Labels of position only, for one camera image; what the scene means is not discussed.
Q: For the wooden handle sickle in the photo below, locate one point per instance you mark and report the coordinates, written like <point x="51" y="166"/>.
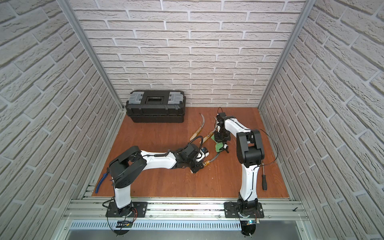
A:
<point x="196" y="133"/>
<point x="204" y="164"/>
<point x="209" y="135"/>

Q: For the black plastic toolbox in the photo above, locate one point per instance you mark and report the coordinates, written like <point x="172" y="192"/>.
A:
<point x="156" y="106"/>

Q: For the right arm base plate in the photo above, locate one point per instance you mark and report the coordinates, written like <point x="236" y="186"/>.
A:
<point x="243" y="210"/>

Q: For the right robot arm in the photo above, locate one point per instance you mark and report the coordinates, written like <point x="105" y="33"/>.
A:
<point x="250" y="153"/>

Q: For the blue handled pliers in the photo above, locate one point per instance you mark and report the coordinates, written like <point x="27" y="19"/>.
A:
<point x="97" y="189"/>

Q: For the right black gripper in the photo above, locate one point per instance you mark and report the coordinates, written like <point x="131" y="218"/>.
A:
<point x="218" y="139"/>

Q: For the black handled screwdriver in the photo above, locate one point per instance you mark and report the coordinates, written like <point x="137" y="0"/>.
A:
<point x="264" y="180"/>

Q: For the aluminium front rail frame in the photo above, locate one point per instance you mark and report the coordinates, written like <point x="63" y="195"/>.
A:
<point x="178" y="214"/>

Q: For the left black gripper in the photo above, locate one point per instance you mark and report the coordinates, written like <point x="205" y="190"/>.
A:
<point x="197" y="163"/>

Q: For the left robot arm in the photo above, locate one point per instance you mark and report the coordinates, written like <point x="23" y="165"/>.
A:
<point x="128" y="166"/>

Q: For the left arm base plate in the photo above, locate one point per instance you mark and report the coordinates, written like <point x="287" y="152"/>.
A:
<point x="126" y="209"/>

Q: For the green rag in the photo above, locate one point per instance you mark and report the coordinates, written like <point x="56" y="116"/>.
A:
<point x="220" y="146"/>

